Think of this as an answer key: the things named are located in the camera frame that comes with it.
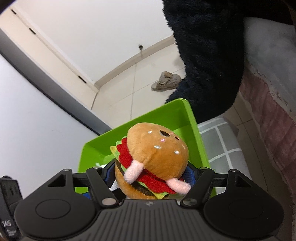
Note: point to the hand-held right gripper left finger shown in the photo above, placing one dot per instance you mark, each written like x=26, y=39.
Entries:
x=107, y=174

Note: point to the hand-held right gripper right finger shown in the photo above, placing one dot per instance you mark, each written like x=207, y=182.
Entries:
x=191, y=173

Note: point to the burger plush toy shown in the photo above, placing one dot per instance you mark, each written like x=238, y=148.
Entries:
x=152, y=160

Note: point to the green plastic bin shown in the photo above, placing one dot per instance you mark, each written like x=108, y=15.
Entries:
x=180, y=120

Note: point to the white desktop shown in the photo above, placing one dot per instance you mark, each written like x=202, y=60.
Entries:
x=34, y=115

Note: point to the grey checked cushion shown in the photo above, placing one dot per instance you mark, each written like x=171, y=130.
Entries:
x=222, y=143

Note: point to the grey fuzzy slipper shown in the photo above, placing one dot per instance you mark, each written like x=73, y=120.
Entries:
x=165, y=81

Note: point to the dark fuzzy clothing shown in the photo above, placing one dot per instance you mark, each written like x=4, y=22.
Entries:
x=208, y=51

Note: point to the metal door stopper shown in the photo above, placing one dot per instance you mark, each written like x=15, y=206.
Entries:
x=140, y=48

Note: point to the grey bed blanket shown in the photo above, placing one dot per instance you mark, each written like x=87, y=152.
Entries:
x=270, y=44

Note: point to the beige door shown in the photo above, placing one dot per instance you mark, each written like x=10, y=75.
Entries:
x=34, y=39

